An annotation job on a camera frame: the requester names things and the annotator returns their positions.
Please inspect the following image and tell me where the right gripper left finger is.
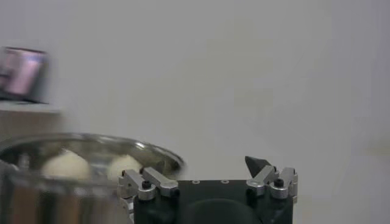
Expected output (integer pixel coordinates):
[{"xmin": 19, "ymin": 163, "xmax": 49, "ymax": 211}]
[{"xmin": 118, "ymin": 166, "xmax": 180, "ymax": 201}]

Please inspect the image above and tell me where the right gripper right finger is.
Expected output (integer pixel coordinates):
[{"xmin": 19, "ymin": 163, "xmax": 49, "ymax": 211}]
[{"xmin": 244, "ymin": 156, "xmax": 299, "ymax": 204}]

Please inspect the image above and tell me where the white steamed baozi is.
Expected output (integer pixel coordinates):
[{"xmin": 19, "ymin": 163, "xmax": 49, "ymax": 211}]
[
  {"xmin": 41, "ymin": 149, "xmax": 92, "ymax": 182},
  {"xmin": 107, "ymin": 154, "xmax": 144, "ymax": 182}
]

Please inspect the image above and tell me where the perforated steel steamer basket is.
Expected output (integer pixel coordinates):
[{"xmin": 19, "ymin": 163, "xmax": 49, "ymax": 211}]
[{"xmin": 0, "ymin": 132, "xmax": 186, "ymax": 224}]

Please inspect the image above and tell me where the black laptop bright screen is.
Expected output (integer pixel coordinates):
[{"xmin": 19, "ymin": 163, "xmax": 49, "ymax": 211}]
[{"xmin": 0, "ymin": 46, "xmax": 49, "ymax": 104}]

